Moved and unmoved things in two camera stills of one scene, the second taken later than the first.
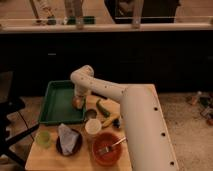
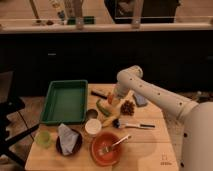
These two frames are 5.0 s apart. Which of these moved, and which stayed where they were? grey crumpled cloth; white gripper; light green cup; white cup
Moved: white gripper
Stayed: light green cup; white cup; grey crumpled cloth
